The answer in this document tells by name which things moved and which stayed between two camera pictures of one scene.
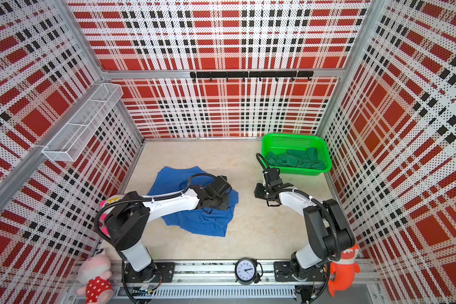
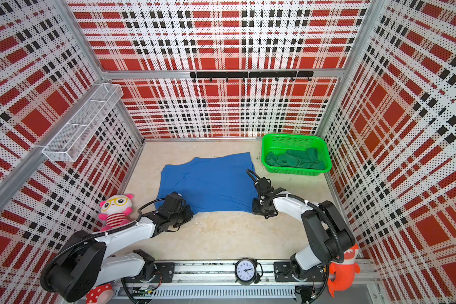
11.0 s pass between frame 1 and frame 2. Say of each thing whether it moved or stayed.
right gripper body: moved
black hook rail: stayed
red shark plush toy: stayed
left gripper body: moved
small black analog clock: stayed
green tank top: stayed
